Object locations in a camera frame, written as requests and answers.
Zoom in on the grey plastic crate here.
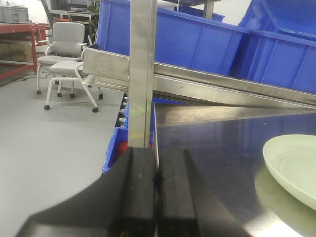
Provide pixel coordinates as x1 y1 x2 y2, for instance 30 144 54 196
0 6 29 23

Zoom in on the blue bin upper left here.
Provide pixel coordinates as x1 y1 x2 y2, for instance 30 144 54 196
96 0 249 76

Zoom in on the blue bin upper right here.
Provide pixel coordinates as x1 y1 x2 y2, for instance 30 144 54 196
230 0 316 93

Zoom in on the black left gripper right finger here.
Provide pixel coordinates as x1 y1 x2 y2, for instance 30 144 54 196
158 149 250 237

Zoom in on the blue bin lower left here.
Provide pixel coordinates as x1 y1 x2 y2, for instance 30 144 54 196
101 97 158 175

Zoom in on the green potted plant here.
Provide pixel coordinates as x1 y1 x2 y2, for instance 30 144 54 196
87 0 101 42

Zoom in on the stainless steel shelf rack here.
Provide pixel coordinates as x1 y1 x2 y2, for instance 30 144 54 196
81 0 316 154

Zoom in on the light green plate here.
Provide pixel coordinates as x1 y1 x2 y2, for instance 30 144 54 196
262 134 316 210

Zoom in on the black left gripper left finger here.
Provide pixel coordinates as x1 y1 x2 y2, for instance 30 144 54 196
17 147 156 237

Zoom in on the red metal workbench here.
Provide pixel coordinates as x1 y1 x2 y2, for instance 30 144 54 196
0 23 52 85

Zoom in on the white office chair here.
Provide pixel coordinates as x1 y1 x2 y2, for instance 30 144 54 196
36 22 85 95

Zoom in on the blue bin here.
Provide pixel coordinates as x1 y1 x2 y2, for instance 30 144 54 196
230 0 316 93
101 97 158 175
96 0 249 76

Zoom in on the white stool with casters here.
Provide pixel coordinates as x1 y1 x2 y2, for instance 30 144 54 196
44 61 98 113

